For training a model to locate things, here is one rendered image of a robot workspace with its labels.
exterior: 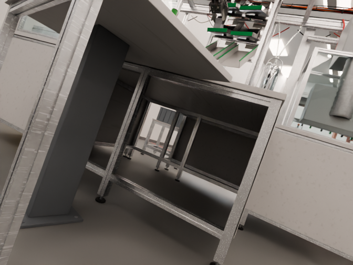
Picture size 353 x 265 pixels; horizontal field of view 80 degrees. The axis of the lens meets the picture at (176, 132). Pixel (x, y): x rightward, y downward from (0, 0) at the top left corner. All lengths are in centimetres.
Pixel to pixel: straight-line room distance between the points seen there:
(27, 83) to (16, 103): 18
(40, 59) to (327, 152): 217
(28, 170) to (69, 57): 27
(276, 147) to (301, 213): 48
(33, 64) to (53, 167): 113
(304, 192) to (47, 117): 164
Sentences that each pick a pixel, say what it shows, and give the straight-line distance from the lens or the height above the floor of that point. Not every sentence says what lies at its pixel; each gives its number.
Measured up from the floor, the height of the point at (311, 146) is 77.
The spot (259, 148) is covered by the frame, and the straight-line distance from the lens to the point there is 104.
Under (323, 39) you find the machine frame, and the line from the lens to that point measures 268.
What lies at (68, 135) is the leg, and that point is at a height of 37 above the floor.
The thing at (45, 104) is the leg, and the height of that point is 49.
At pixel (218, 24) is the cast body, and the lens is 145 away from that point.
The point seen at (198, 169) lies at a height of 18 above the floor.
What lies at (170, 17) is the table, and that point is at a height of 84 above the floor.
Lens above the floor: 53
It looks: level
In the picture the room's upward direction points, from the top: 20 degrees clockwise
